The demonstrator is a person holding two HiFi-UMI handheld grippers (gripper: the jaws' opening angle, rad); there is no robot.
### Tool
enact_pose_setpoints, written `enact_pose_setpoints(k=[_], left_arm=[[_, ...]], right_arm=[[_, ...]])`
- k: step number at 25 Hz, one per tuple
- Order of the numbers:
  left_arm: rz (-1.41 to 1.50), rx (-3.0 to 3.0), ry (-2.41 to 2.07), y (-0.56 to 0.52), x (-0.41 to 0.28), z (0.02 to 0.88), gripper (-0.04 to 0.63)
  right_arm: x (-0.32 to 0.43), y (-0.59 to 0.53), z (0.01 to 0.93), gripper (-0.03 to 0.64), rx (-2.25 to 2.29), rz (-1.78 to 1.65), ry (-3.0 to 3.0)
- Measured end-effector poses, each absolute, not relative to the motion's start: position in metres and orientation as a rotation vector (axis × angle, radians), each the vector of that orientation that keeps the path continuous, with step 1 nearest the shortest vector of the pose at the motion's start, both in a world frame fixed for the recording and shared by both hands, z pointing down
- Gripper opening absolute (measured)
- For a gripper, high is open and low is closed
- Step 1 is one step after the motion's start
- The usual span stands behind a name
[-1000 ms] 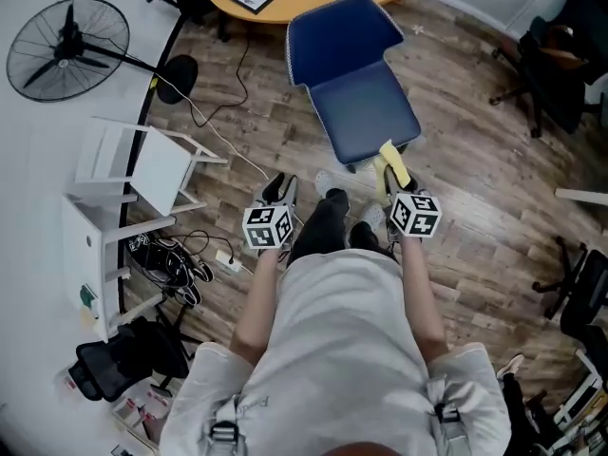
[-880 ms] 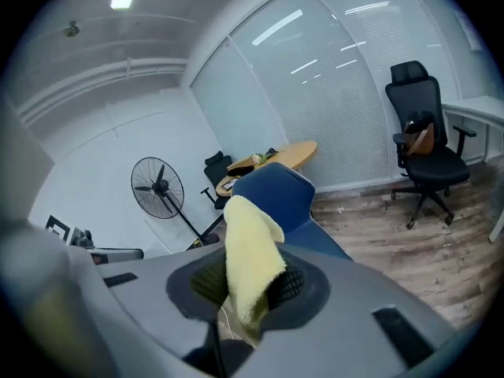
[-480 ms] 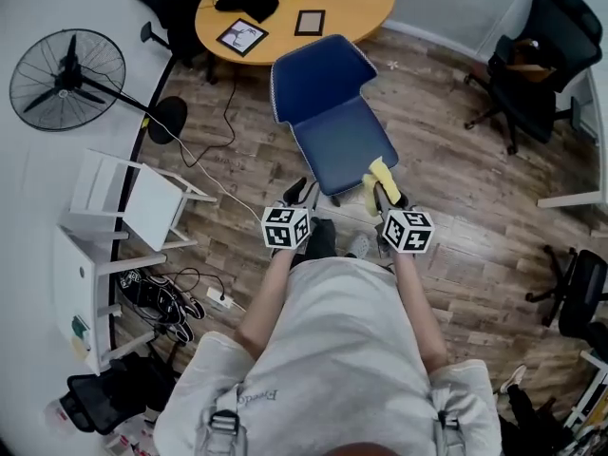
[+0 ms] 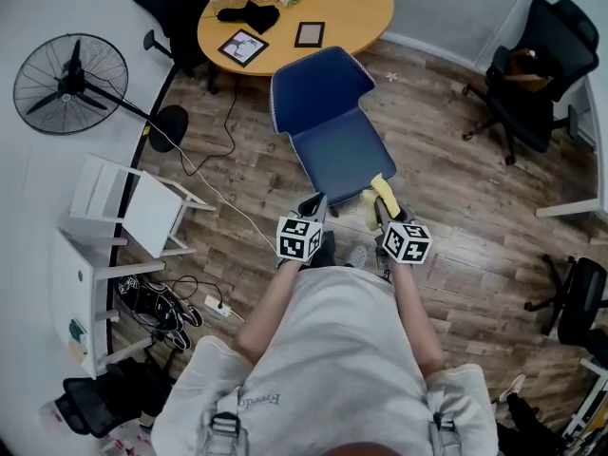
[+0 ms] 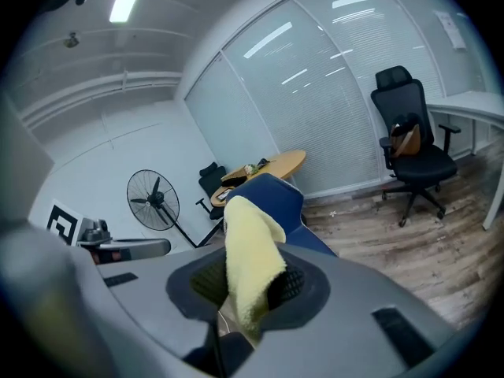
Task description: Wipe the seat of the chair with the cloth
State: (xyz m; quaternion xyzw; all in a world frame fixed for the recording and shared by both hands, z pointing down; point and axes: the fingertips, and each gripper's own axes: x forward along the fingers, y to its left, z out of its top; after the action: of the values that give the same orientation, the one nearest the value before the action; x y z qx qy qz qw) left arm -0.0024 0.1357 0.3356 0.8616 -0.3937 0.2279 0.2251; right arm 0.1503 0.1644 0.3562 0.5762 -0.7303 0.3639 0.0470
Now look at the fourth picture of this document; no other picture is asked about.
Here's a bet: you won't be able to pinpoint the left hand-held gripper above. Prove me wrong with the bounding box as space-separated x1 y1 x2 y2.
275 192 331 268

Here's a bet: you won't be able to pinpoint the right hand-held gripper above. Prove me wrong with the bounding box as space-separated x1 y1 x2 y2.
373 197 435 267

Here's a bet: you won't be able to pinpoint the yellow wiping cloth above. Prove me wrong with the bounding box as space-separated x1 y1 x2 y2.
360 172 402 233

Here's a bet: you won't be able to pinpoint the blue chair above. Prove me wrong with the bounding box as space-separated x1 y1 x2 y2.
269 46 398 219

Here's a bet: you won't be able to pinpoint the person's left forearm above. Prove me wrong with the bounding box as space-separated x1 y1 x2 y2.
235 257 306 366

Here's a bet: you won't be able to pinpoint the person's right forearm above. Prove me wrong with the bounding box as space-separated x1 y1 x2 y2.
390 260 446 380

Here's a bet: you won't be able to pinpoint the white wooden chair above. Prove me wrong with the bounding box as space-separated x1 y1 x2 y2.
68 153 218 260

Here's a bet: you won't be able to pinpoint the black office chair with bag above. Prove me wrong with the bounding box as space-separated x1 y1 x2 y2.
461 0 601 167

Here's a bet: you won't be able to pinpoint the black swivel chair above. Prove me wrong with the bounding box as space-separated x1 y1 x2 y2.
522 253 608 361

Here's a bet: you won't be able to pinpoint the black office chair with headrest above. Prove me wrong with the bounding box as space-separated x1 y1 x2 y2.
130 0 220 78

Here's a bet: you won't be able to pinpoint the black mesh office chair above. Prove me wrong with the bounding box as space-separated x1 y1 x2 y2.
61 355 175 439

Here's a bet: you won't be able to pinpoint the person's black trousers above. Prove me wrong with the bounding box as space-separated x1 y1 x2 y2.
308 230 355 270

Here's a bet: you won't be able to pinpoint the person's white shoe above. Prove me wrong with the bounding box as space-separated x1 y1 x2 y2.
343 243 370 270

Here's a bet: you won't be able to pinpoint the white power strip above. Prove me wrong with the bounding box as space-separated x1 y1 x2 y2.
203 293 235 317

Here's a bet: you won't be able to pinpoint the person's grey shirt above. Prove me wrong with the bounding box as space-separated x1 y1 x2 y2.
150 265 501 456

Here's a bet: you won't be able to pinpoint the black white sneaker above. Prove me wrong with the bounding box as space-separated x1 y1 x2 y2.
165 296 205 330
161 320 194 352

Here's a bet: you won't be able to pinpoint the white side desk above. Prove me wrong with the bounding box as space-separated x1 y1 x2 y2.
535 197 608 220

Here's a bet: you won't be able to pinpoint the round wooden table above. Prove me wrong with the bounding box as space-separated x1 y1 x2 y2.
196 0 396 96

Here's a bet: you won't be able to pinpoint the brown bag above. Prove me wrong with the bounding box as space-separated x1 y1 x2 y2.
503 47 555 83

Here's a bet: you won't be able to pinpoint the black cloth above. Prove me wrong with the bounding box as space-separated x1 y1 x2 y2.
217 0 282 36

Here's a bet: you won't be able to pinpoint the white wooden desk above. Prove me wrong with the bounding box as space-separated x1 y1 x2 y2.
50 225 168 380

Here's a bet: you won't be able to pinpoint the green white box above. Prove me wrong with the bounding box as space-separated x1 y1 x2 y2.
67 317 90 352

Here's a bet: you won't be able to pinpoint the black standing fan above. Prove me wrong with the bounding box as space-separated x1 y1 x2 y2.
12 32 190 155

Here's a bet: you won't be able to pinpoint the white floor cable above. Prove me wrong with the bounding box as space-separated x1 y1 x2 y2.
143 116 279 252

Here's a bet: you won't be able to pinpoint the black floor cable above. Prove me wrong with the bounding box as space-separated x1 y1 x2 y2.
181 85 239 178

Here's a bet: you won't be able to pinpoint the black frame with brown insert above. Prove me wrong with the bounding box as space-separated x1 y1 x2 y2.
294 21 327 49

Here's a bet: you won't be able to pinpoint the black frame with tree picture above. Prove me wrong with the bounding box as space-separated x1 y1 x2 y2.
217 28 271 69

